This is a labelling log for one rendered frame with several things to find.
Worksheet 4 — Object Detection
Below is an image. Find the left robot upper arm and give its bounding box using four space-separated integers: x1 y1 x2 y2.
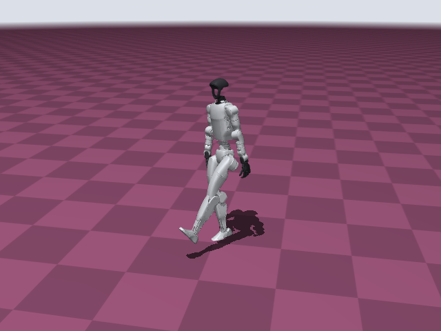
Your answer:
225 105 241 140

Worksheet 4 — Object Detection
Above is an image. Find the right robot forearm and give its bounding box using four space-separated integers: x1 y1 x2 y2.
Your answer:
204 133 214 155

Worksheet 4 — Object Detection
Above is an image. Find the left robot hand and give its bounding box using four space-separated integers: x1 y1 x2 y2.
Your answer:
239 157 251 178

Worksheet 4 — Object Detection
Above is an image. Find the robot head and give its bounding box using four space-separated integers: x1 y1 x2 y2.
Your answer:
209 79 229 105

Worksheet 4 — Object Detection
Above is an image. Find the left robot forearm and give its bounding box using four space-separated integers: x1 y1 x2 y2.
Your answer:
236 131 248 162

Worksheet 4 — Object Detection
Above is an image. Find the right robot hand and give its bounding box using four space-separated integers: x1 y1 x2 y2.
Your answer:
205 151 211 166

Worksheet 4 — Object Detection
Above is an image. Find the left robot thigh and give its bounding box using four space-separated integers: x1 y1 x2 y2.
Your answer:
207 155 238 202

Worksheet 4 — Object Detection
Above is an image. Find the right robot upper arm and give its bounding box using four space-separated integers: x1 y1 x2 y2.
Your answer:
205 104 214 136

